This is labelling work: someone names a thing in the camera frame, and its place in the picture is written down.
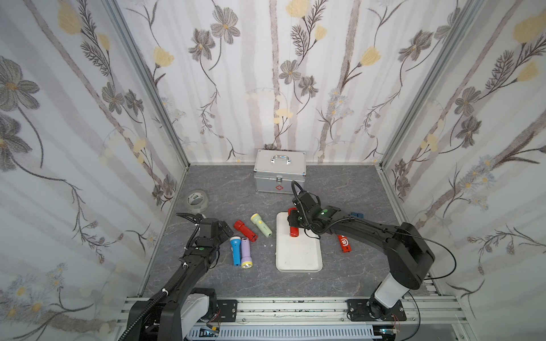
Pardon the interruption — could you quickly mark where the plain red flashlight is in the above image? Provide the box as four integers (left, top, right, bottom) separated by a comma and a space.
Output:
288, 207, 299, 237

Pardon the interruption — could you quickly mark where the green flashlight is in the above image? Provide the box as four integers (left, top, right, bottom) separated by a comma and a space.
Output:
250, 213, 272, 237

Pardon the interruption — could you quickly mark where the red flashlight white head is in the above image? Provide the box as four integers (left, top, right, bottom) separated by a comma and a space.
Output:
338, 235, 352, 253

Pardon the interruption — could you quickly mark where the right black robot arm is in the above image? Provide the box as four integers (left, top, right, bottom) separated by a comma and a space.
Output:
287, 180, 436, 321

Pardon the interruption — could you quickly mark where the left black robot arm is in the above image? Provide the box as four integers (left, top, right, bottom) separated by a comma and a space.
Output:
119, 213, 233, 340

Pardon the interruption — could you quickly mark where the clear tape roll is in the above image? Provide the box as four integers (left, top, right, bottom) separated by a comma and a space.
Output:
183, 190, 209, 214

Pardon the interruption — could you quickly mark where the purple flashlight beside blue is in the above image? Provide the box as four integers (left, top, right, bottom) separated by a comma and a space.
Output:
240, 237, 253, 269

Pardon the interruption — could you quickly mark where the white plastic tray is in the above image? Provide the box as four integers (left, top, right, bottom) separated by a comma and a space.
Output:
276, 212, 323, 273

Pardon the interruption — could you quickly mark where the silver aluminium case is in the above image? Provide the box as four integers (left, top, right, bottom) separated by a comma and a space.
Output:
254, 149, 307, 194

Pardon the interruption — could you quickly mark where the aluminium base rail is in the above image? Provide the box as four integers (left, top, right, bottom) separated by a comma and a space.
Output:
114, 296, 474, 341

